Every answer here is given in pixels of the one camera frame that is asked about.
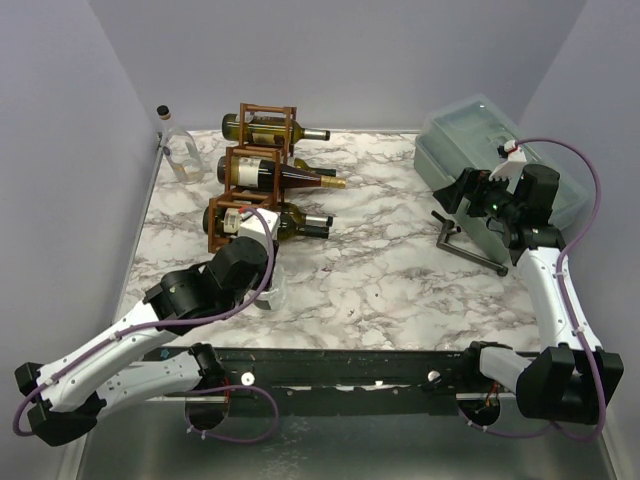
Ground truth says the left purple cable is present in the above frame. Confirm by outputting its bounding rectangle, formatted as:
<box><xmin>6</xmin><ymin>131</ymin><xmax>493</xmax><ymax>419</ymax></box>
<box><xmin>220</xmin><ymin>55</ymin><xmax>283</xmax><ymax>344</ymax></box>
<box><xmin>12</xmin><ymin>207</ymin><xmax>281</xmax><ymax>444</ymax></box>

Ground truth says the brown wooden wine rack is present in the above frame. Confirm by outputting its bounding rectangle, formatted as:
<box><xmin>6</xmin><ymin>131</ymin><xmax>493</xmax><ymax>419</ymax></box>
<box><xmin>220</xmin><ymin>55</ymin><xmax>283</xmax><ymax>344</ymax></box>
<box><xmin>207</xmin><ymin>103</ymin><xmax>297</xmax><ymax>253</ymax></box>

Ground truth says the dark bottle gold foil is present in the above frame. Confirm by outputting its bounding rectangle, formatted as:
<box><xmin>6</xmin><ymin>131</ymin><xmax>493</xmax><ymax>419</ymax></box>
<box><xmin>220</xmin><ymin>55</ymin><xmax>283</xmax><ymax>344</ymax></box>
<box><xmin>229</xmin><ymin>156</ymin><xmax>347</xmax><ymax>191</ymax></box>

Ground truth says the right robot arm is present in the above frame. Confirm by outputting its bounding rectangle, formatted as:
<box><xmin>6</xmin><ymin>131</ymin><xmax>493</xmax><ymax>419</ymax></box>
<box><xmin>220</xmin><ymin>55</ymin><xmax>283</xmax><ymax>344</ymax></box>
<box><xmin>434</xmin><ymin>164</ymin><xmax>624</xmax><ymax>425</ymax></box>

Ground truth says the green bottle behind rack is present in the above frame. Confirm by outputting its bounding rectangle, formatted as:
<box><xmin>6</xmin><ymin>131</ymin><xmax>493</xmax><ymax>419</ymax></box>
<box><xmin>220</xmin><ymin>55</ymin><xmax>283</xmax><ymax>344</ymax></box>
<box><xmin>221</xmin><ymin>113</ymin><xmax>331</xmax><ymax>146</ymax></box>

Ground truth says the green bottle white label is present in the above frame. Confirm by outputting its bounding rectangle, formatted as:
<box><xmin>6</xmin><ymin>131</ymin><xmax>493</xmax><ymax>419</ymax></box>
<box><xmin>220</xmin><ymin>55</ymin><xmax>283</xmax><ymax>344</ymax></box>
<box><xmin>214</xmin><ymin>202</ymin><xmax>334</xmax><ymax>241</ymax></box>

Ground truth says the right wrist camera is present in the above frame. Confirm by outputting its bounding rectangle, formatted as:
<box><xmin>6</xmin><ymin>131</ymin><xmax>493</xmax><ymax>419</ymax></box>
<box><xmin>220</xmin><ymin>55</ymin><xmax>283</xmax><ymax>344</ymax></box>
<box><xmin>489</xmin><ymin>140</ymin><xmax>527</xmax><ymax>181</ymax></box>

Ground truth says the clear bottle dark label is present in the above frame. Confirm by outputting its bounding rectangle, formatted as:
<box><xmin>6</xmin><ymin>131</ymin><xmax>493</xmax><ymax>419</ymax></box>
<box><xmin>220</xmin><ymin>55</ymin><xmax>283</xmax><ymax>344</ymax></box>
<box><xmin>254</xmin><ymin>264</ymin><xmax>287</xmax><ymax>311</ymax></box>

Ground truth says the purple cable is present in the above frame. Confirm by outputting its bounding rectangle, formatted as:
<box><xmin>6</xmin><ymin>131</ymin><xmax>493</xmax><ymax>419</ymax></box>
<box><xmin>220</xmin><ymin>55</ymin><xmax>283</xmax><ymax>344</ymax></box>
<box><xmin>467</xmin><ymin>138</ymin><xmax>609</xmax><ymax>444</ymax></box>
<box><xmin>12</xmin><ymin>207</ymin><xmax>281</xmax><ymax>444</ymax></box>

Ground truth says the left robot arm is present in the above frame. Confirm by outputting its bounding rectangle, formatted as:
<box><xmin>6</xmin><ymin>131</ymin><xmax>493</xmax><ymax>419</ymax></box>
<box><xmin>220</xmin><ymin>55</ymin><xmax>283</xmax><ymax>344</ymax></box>
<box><xmin>13</xmin><ymin>237</ymin><xmax>279</xmax><ymax>446</ymax></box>

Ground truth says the clear wine bottle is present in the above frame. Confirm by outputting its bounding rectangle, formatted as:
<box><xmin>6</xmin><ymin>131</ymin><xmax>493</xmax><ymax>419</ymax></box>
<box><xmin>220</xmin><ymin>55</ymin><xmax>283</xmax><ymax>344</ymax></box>
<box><xmin>156</xmin><ymin>105</ymin><xmax>205</xmax><ymax>184</ymax></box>

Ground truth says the dark metal crank tool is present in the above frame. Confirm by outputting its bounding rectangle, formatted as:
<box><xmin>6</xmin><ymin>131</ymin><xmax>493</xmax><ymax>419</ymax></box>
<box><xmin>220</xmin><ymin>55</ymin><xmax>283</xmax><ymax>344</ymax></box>
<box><xmin>431</xmin><ymin>210</ymin><xmax>510</xmax><ymax>277</ymax></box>

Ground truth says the black front mounting rail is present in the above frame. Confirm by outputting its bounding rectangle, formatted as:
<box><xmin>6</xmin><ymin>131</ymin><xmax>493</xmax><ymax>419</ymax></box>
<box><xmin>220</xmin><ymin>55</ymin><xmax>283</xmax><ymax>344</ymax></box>
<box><xmin>186</xmin><ymin>348</ymin><xmax>493</xmax><ymax>419</ymax></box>

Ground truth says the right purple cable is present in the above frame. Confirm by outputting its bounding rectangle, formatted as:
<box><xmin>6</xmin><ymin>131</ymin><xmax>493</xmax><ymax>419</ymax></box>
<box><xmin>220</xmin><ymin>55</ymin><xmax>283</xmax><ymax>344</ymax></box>
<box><xmin>467</xmin><ymin>138</ymin><xmax>609</xmax><ymax>444</ymax></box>

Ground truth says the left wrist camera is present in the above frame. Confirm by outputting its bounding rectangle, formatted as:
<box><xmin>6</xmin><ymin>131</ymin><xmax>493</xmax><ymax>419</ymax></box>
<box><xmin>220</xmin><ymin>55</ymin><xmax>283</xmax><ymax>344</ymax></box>
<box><xmin>236</xmin><ymin>208</ymin><xmax>280</xmax><ymax>249</ymax></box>

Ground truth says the translucent green plastic toolbox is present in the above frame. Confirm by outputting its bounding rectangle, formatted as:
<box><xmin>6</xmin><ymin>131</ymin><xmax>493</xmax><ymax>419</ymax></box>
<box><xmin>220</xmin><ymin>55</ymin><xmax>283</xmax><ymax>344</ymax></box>
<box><xmin>414</xmin><ymin>94</ymin><xmax>588</xmax><ymax>238</ymax></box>

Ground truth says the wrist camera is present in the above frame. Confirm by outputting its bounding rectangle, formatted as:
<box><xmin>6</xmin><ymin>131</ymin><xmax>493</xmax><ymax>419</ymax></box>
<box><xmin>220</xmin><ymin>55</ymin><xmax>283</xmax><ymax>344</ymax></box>
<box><xmin>489</xmin><ymin>140</ymin><xmax>527</xmax><ymax>181</ymax></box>
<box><xmin>236</xmin><ymin>208</ymin><xmax>280</xmax><ymax>249</ymax></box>

